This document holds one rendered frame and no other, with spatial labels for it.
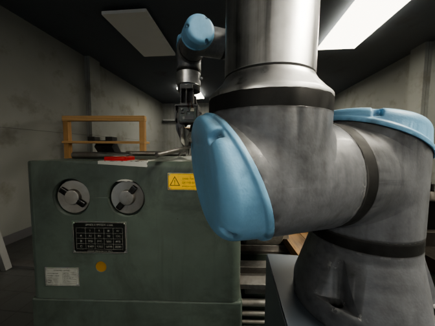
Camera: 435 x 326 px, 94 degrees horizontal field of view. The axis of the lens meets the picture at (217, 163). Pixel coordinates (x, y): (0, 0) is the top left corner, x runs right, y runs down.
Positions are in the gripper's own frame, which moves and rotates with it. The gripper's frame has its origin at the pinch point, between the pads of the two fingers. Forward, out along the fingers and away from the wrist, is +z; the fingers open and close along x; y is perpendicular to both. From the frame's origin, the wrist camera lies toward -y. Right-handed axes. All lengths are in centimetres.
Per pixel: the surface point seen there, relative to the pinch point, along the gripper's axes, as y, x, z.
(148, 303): 13.8, -9.8, 42.6
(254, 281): 3.5, 21.4, 42.6
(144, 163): 13.9, -10.2, 3.4
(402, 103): -343, 366, -94
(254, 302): 4, 22, 50
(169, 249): 13.8, -3.7, 27.1
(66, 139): -261, -244, -16
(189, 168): 13.8, 1.9, 4.6
